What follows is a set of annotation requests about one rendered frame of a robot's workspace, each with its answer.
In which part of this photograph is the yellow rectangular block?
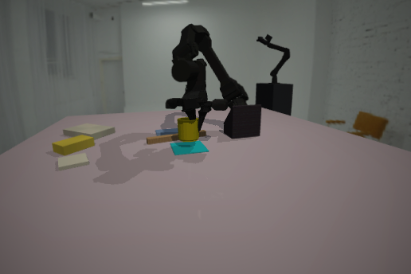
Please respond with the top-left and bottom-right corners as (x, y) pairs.
(52, 135), (95, 156)

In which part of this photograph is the yellow cup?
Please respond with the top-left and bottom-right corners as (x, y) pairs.
(178, 117), (199, 142)

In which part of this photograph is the tan wooden plank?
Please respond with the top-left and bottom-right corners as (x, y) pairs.
(147, 130), (206, 145)

